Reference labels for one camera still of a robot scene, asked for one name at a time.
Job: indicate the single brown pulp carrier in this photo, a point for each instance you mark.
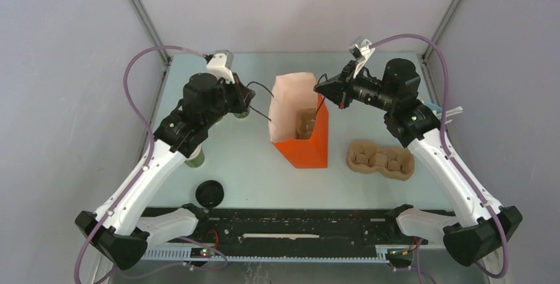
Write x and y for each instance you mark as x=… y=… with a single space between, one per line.
x=305 y=123

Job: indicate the brown pulp cup carrier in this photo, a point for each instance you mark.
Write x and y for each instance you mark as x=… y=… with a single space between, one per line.
x=367 y=157

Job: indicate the stack of black lids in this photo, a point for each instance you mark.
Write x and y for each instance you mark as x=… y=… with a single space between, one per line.
x=210 y=194

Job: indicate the blue cup of stirrers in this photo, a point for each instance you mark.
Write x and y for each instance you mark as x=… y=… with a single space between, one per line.
x=438 y=112

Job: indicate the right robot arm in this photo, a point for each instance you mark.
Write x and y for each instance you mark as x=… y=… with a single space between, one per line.
x=480 y=224

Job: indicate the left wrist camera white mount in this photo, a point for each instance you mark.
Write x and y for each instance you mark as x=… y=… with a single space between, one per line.
x=219 y=64

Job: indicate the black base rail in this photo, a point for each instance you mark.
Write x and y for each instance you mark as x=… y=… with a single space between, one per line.
x=296 y=234

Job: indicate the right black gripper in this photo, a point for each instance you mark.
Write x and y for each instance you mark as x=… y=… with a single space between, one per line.
x=337 y=90

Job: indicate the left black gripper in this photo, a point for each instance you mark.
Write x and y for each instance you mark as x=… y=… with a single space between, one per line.
x=243 y=94

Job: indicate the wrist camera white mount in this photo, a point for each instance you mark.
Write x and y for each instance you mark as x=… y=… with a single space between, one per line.
x=219 y=64
x=361 y=49

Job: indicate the orange paper bag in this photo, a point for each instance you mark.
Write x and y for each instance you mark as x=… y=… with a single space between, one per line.
x=292 y=92

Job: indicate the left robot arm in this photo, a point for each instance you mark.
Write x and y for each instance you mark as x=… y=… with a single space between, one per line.
x=117 y=228

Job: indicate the stack of paper cups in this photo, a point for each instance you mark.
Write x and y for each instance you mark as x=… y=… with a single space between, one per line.
x=196 y=159

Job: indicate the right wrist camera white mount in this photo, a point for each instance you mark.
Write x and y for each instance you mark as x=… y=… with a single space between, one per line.
x=361 y=49

